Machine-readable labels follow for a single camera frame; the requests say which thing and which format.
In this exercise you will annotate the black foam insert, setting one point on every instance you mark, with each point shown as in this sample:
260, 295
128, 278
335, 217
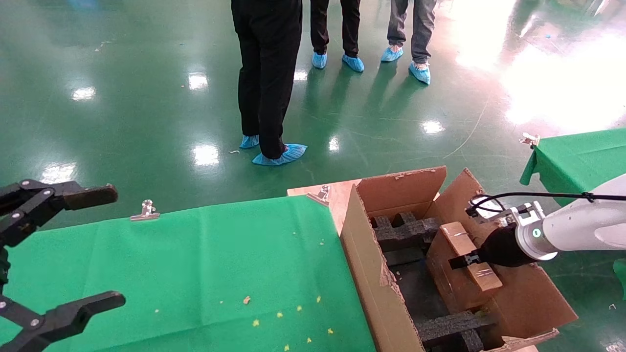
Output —
450, 325
401, 234

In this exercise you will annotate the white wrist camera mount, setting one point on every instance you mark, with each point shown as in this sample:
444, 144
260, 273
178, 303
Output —
530, 212

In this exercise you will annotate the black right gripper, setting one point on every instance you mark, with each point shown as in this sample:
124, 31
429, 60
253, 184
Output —
503, 247

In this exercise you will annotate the person in grey trousers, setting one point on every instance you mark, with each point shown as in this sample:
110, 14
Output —
420, 29

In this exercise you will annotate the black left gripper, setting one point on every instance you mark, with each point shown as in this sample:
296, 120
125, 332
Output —
3, 266

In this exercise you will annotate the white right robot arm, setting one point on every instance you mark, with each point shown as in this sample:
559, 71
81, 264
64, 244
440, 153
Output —
587, 225

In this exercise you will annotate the person in black trousers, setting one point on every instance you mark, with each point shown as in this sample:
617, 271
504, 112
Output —
349, 24
269, 73

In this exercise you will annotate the blue shoe cover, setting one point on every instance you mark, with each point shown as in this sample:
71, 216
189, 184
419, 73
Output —
420, 73
283, 155
353, 63
248, 141
319, 60
391, 54

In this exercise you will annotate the silver metal binder clip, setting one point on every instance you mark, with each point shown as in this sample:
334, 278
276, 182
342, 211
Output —
323, 193
530, 140
145, 211

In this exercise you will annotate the large open cardboard carton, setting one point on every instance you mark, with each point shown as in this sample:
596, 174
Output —
528, 298

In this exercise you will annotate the green table cloth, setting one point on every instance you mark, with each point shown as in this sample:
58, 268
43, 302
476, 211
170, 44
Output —
195, 264
577, 161

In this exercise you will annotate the small brown cardboard box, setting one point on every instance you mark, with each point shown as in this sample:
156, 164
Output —
459, 288

